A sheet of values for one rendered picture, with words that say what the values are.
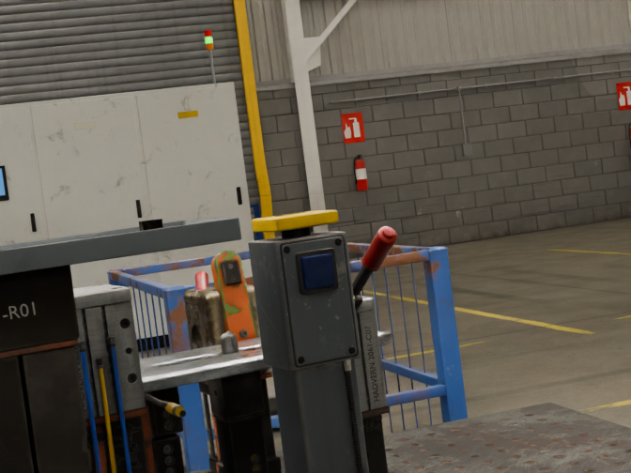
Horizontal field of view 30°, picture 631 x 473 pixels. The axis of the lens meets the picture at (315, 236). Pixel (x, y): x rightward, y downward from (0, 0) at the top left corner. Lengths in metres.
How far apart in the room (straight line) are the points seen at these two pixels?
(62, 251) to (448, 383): 2.49
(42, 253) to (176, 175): 8.35
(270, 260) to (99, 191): 8.16
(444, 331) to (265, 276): 2.29
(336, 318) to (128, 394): 0.23
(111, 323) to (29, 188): 8.01
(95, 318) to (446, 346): 2.27
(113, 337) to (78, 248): 0.22
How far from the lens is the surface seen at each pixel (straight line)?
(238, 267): 1.51
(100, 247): 0.92
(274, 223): 1.00
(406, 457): 2.03
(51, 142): 9.14
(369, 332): 1.22
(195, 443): 3.13
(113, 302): 1.12
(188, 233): 0.93
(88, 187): 9.15
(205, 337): 1.54
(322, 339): 1.02
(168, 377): 1.26
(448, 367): 3.32
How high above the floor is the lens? 1.19
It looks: 3 degrees down
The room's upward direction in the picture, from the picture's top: 7 degrees counter-clockwise
